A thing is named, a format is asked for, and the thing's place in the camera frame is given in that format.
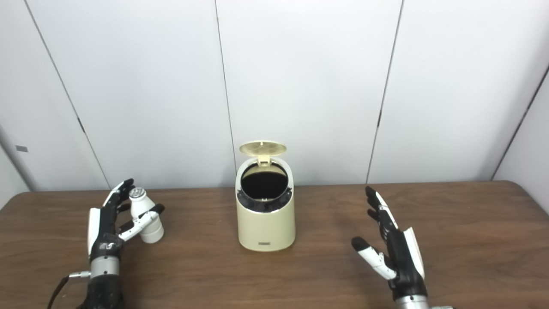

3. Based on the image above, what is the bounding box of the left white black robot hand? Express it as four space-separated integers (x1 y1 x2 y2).
87 179 165 262

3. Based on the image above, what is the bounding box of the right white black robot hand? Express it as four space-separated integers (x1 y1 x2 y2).
351 185 428 300

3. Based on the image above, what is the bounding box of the small white plastic bottle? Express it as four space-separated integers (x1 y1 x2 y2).
130 188 165 244

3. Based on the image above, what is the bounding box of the round cream bin lid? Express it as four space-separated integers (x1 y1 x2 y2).
239 140 287 166

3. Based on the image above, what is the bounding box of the cream-colored bin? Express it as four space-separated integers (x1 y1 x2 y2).
235 157 296 252

